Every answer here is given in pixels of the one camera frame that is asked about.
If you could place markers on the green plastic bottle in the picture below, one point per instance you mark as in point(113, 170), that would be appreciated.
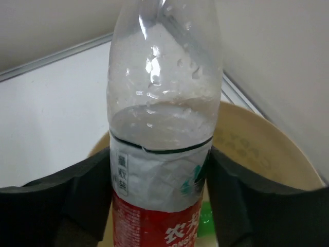
point(206, 223)

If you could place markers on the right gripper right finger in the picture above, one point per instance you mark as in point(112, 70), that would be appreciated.
point(251, 210)

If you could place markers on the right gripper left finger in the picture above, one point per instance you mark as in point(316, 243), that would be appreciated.
point(67, 208)

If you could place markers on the beige round plastic bin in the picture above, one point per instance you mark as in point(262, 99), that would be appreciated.
point(257, 145)

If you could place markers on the red label bottle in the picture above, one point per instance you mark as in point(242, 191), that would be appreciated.
point(163, 97)

